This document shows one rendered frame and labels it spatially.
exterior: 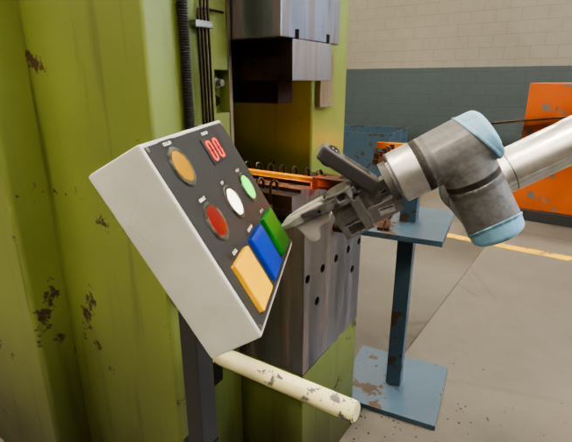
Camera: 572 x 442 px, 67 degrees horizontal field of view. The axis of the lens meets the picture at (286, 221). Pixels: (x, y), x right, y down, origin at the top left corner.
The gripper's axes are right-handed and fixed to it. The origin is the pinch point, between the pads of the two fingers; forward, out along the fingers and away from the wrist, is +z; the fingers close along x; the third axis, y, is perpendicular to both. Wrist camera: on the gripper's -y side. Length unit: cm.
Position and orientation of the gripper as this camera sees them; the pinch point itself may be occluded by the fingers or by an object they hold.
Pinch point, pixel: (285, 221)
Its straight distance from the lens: 78.7
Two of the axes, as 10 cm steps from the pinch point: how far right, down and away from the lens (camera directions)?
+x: 1.3, -3.1, 9.4
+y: 5.0, 8.4, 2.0
